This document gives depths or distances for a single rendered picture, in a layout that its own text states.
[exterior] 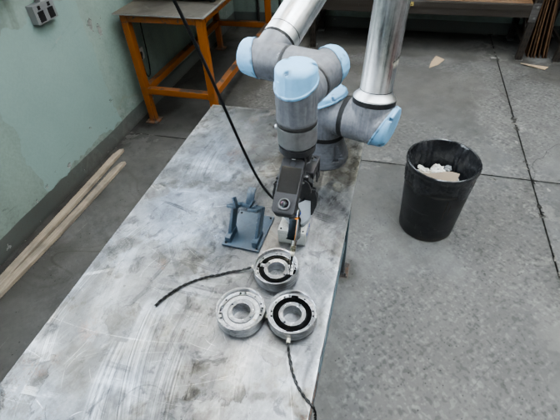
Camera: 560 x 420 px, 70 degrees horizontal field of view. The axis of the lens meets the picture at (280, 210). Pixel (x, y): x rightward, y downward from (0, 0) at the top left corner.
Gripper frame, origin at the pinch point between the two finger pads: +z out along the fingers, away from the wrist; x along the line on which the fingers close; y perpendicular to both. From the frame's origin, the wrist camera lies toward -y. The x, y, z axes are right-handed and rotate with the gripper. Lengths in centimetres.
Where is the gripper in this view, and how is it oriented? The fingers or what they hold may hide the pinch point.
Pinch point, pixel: (295, 222)
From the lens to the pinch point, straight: 89.1
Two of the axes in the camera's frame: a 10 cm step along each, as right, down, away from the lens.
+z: 0.4, 7.2, 6.9
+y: 3.0, -6.7, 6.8
